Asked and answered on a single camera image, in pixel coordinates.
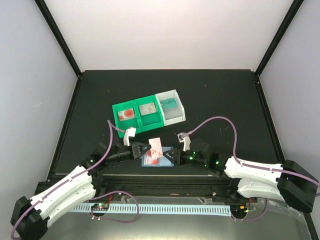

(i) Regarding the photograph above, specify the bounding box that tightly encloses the white floral VIP card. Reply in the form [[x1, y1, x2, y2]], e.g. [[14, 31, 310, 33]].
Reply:
[[148, 137, 163, 160]]

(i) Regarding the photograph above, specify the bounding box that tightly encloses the blue card holder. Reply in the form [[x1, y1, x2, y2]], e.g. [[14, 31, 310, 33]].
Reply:
[[141, 156, 174, 167]]

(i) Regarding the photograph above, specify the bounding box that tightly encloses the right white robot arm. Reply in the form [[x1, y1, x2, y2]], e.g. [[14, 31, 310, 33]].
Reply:
[[163, 138, 319, 213]]

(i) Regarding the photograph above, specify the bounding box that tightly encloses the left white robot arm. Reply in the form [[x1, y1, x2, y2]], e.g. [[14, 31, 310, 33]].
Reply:
[[10, 142, 151, 240]]

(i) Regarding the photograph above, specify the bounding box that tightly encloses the teal VIP card stack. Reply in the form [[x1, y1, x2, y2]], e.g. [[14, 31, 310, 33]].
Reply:
[[160, 98, 177, 111]]

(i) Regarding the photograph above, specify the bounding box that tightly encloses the left green bin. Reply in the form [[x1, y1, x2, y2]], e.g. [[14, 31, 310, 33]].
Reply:
[[112, 100, 142, 138]]

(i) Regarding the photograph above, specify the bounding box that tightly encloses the green bin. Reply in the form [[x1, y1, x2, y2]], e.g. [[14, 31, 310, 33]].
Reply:
[[112, 100, 142, 138], [134, 94, 164, 132]]

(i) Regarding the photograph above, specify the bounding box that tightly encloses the middle green bin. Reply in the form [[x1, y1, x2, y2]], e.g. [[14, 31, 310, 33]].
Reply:
[[134, 94, 164, 132]]

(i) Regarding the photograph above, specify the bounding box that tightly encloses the white translucent bin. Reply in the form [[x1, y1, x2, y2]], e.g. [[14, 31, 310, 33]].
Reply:
[[155, 89, 186, 126]]

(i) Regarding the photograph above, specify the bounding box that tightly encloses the left controller board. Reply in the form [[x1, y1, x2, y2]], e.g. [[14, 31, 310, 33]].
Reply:
[[91, 203, 109, 211]]

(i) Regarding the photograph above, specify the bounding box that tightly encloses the controller board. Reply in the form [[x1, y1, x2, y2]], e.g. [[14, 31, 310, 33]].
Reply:
[[91, 203, 109, 211], [230, 205, 257, 213]]

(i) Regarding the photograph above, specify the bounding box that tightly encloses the right controller board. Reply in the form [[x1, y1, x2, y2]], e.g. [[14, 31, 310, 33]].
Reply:
[[230, 205, 257, 213]]

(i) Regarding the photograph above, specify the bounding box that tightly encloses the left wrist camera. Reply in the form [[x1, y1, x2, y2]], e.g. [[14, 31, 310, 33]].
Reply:
[[123, 126, 137, 146]]

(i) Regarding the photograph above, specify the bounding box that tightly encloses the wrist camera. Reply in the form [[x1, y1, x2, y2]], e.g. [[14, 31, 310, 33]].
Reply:
[[177, 132, 191, 152], [123, 126, 137, 146]]

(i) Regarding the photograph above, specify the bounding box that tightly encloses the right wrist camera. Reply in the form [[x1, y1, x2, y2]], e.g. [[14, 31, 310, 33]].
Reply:
[[177, 132, 191, 152]]

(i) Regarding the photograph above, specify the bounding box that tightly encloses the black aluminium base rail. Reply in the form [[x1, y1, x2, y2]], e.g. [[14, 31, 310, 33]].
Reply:
[[37, 173, 258, 201]]

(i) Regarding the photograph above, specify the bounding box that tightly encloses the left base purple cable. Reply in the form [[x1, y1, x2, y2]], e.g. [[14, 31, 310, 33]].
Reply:
[[89, 190, 140, 223]]

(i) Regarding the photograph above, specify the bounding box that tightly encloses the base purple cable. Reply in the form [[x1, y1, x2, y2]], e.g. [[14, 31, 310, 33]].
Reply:
[[89, 190, 140, 223], [230, 197, 270, 223]]

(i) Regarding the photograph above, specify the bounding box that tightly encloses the light blue slotted cable duct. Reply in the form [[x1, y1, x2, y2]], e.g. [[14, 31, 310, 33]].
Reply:
[[69, 203, 231, 217]]

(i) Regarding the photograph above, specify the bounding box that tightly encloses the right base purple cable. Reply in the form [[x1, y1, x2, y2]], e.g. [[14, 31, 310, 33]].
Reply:
[[230, 197, 270, 223]]

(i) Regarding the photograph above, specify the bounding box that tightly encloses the left black frame post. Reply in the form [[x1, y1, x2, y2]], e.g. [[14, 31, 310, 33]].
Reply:
[[34, 0, 82, 78]]

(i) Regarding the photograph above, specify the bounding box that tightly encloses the black frame post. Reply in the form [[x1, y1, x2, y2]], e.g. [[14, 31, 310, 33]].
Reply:
[[34, 0, 82, 78], [255, 0, 304, 77]]

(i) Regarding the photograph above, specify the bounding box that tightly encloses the right black frame post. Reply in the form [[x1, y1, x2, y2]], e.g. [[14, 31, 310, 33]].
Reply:
[[255, 0, 304, 77]]

